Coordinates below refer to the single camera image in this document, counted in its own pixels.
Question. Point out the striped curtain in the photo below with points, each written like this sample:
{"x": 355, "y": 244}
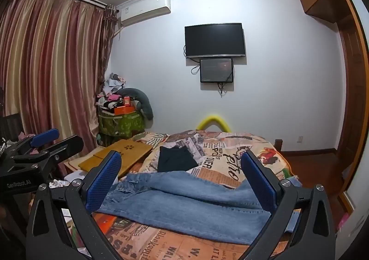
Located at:
{"x": 52, "y": 61}

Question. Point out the pile of clothes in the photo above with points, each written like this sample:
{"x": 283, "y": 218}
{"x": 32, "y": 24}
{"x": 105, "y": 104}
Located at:
{"x": 111, "y": 95}

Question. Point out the small red box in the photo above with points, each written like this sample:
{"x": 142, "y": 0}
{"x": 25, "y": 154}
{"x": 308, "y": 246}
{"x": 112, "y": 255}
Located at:
{"x": 127, "y": 101}

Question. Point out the white wall outlet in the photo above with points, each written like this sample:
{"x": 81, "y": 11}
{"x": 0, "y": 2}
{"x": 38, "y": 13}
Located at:
{"x": 300, "y": 139}

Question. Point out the white crumpled bag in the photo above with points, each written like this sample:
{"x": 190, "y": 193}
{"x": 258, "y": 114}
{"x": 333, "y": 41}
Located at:
{"x": 72, "y": 178}

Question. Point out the grey tube pillow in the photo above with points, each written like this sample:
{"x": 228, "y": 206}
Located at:
{"x": 146, "y": 104}

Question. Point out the white air conditioner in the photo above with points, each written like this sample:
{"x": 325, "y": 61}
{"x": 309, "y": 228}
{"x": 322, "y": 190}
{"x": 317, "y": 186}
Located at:
{"x": 144, "y": 9}

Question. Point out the large wall television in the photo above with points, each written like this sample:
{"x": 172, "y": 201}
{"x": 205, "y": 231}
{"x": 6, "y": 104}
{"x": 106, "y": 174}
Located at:
{"x": 214, "y": 39}

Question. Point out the orange box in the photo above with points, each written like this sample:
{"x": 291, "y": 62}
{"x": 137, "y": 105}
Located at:
{"x": 124, "y": 110}

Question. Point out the black folded garment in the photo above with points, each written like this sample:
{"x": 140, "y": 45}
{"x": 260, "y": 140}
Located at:
{"x": 176, "y": 159}

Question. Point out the cardboard box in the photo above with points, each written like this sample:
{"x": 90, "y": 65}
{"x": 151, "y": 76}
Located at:
{"x": 121, "y": 151}

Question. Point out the blue jeans pants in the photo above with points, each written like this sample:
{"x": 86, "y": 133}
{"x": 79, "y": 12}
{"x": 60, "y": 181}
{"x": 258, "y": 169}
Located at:
{"x": 187, "y": 205}

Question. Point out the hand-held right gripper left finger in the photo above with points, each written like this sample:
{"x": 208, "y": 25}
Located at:
{"x": 103, "y": 183}

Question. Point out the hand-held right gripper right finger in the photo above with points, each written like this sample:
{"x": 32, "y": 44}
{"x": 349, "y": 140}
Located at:
{"x": 258, "y": 183}

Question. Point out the small wall monitor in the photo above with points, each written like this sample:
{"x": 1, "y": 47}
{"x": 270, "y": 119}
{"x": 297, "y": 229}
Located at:
{"x": 216, "y": 69}

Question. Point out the dark wooden bed post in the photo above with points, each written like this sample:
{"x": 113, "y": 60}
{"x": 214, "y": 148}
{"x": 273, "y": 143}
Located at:
{"x": 278, "y": 144}

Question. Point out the green storage bag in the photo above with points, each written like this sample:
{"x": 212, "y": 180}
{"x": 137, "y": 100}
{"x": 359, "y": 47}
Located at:
{"x": 124, "y": 127}

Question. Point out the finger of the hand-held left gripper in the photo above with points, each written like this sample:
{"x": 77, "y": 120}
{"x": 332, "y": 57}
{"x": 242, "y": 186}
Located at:
{"x": 44, "y": 136}
{"x": 67, "y": 147}

